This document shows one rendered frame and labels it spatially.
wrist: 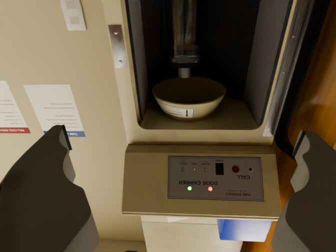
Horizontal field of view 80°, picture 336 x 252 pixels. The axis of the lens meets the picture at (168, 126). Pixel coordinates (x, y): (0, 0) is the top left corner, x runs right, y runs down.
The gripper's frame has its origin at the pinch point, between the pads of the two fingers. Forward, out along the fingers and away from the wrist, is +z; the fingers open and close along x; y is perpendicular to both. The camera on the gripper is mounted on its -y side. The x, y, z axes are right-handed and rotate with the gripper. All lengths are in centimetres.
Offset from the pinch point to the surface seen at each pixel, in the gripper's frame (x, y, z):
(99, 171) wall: -40, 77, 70
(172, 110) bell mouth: -0.4, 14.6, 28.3
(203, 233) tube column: 10, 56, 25
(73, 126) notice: -48, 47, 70
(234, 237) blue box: 13.9, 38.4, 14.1
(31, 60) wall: -58, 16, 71
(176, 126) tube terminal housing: 0.6, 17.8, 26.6
